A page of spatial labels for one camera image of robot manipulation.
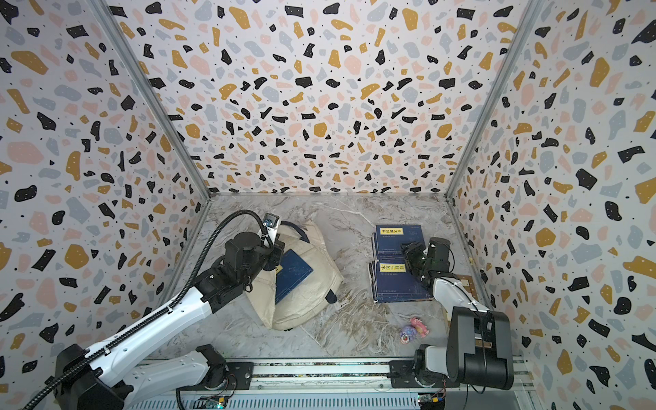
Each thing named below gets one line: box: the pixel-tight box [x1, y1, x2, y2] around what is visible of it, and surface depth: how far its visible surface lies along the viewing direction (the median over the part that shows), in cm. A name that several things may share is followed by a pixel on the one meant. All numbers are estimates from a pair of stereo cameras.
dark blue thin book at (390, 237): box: [375, 224, 426, 261], surface depth 102 cm
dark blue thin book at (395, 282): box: [375, 259, 434, 304], surface depth 89 cm
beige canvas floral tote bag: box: [245, 222, 345, 331], surface depth 88 cm
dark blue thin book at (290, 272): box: [275, 248, 314, 305], surface depth 97 cm
